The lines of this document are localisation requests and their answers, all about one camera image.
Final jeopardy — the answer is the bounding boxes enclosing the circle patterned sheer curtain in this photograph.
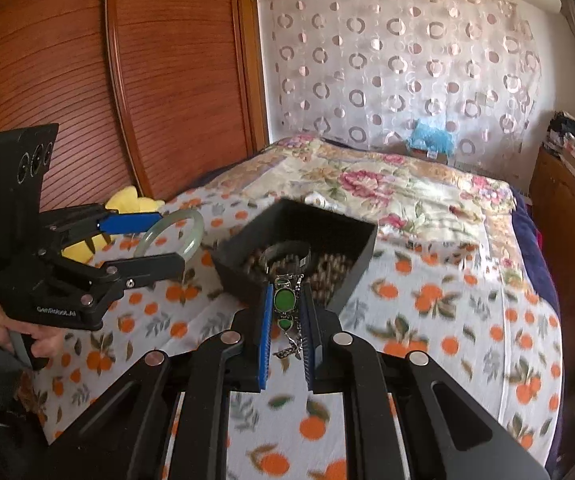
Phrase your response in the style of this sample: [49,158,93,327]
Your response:
[262,0,543,161]

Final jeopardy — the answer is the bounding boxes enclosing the orange fruit print cloth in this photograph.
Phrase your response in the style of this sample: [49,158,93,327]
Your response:
[32,187,565,480]

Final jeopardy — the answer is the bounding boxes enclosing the wooden cabinet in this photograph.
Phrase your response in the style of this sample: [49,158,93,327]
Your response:
[528,147,575,281]

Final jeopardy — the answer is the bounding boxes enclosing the black box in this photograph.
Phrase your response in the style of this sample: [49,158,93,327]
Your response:
[210,198,379,313]

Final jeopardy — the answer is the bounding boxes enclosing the dark garment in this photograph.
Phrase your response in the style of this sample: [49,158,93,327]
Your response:
[0,370,53,480]

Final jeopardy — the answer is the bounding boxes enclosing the navy blue blanket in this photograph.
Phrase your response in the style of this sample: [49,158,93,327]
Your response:
[510,185,568,471]

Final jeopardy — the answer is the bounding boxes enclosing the dark metal bangle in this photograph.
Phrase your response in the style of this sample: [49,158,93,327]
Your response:
[260,241,314,273]

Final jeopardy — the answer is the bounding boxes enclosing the blue plush toy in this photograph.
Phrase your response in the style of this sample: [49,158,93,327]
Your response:
[410,119,455,156]

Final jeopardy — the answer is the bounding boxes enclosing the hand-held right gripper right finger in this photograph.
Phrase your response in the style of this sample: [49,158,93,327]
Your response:
[301,284,551,480]

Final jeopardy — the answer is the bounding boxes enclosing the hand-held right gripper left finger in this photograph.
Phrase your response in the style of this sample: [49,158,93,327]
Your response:
[44,282,275,480]

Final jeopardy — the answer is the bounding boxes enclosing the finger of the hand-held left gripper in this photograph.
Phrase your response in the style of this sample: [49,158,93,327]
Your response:
[41,204,164,261]
[50,252,186,311]

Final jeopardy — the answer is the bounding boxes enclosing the yellow plush toy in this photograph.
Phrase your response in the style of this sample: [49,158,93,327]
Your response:
[62,186,165,265]

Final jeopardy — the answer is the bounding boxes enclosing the floral blanket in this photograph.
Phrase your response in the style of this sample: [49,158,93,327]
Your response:
[212,134,518,261]

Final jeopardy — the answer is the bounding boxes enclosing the person's left hand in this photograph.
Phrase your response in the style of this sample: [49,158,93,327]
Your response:
[0,305,70,371]

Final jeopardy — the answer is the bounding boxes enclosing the pale green jade bangle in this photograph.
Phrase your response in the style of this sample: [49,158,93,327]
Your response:
[134,209,205,263]

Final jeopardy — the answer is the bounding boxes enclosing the stack of folded clothes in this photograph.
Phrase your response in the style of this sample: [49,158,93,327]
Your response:
[545,112,575,161]

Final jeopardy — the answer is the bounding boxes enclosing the wooden slatted wardrobe door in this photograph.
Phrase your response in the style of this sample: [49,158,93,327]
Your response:
[0,0,135,246]
[107,0,270,201]

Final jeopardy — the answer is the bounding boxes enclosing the pearl bead necklace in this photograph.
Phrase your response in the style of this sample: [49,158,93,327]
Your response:
[315,255,355,291]

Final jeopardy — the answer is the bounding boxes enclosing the silver green stone bracelet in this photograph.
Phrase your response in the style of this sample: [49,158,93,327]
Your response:
[270,267,313,361]

